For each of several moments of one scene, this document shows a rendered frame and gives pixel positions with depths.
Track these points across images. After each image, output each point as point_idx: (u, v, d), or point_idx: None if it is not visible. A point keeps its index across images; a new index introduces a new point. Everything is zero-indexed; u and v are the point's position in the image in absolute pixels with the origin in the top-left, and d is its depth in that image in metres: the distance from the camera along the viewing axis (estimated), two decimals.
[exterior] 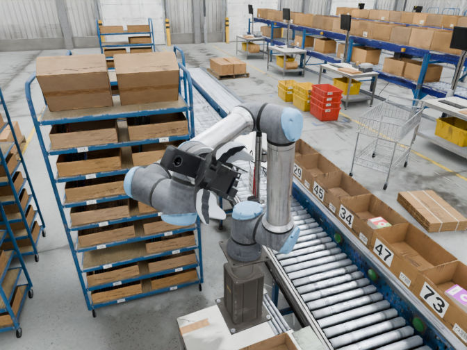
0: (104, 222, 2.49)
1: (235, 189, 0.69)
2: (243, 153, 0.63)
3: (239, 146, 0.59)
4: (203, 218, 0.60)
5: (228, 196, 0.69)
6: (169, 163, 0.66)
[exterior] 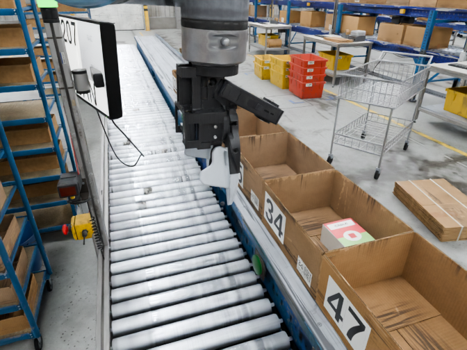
0: None
1: None
2: (199, 155, 0.60)
3: None
4: (233, 198, 0.54)
5: (193, 146, 0.50)
6: (272, 122, 0.55)
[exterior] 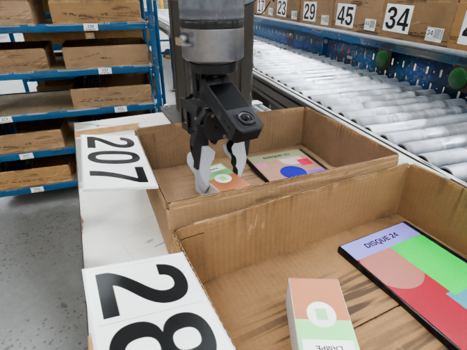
0: None
1: None
2: (231, 158, 0.61)
3: None
4: (206, 190, 0.57)
5: (190, 129, 0.57)
6: (240, 140, 0.47)
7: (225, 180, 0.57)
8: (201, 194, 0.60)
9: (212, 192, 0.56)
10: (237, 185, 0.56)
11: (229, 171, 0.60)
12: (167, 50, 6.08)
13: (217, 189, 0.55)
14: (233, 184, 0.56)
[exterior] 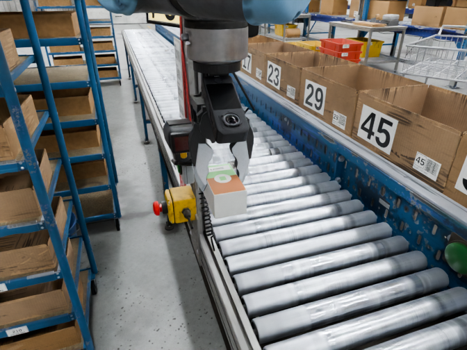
0: None
1: None
2: None
3: None
4: (205, 187, 0.58)
5: None
6: (224, 142, 0.46)
7: (224, 180, 0.57)
8: (203, 192, 0.61)
9: (208, 190, 0.57)
10: (231, 187, 0.55)
11: (233, 173, 0.59)
12: None
13: (210, 188, 0.55)
14: (229, 185, 0.55)
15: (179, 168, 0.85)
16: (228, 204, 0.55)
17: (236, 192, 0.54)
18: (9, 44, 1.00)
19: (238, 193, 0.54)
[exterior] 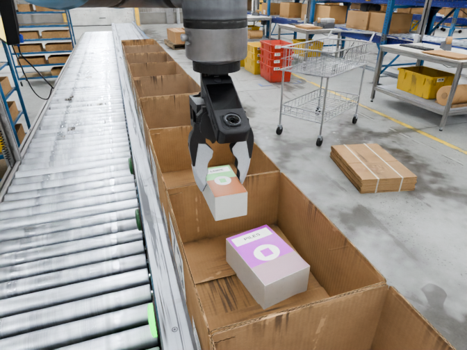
0: None
1: None
2: None
3: None
4: (203, 188, 0.58)
5: None
6: (226, 142, 0.46)
7: (224, 182, 0.57)
8: (203, 193, 0.61)
9: (208, 193, 0.57)
10: (232, 189, 0.55)
11: (232, 174, 0.59)
12: None
13: (211, 190, 0.55)
14: (229, 187, 0.56)
15: None
16: (229, 206, 0.55)
17: (237, 194, 0.54)
18: None
19: (238, 195, 0.54)
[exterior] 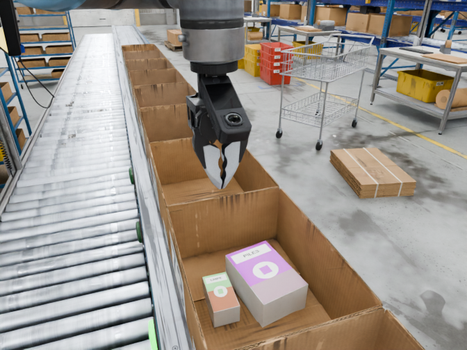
0: None
1: None
2: None
3: (222, 186, 0.59)
4: (221, 185, 0.59)
5: None
6: (227, 142, 0.46)
7: (221, 294, 0.71)
8: (205, 296, 0.76)
9: (208, 303, 0.71)
10: (228, 303, 0.69)
11: (228, 284, 0.74)
12: None
13: (210, 303, 0.69)
14: (226, 300, 0.70)
15: None
16: (225, 317, 0.69)
17: (231, 307, 0.68)
18: None
19: (232, 308, 0.68)
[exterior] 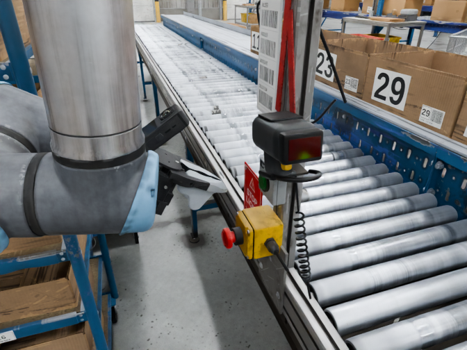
0: None
1: None
2: None
3: (224, 185, 0.59)
4: (224, 185, 0.58)
5: (165, 205, 0.53)
6: (187, 122, 0.50)
7: None
8: None
9: None
10: None
11: None
12: None
13: None
14: None
15: (265, 183, 0.59)
16: None
17: None
18: (19, 14, 0.74)
19: None
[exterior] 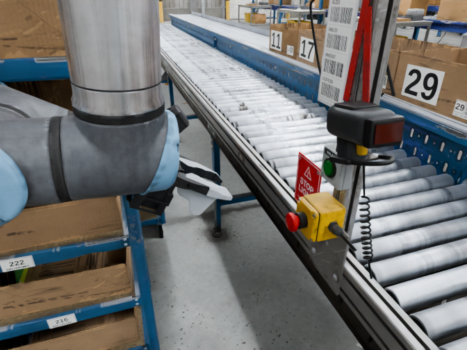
0: None
1: None
2: None
3: (220, 178, 0.61)
4: (228, 192, 0.56)
5: (165, 206, 0.54)
6: (186, 123, 0.50)
7: None
8: None
9: None
10: None
11: None
12: (166, 73, 5.12)
13: None
14: None
15: (331, 169, 0.63)
16: None
17: None
18: None
19: None
